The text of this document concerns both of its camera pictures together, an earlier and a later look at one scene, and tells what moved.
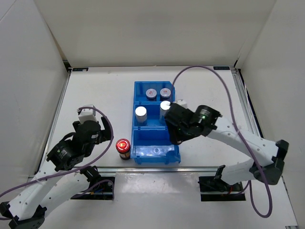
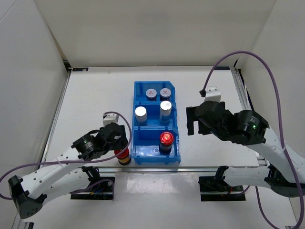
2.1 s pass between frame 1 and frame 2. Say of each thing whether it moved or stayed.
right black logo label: stayed
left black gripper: moved
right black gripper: moved
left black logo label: stayed
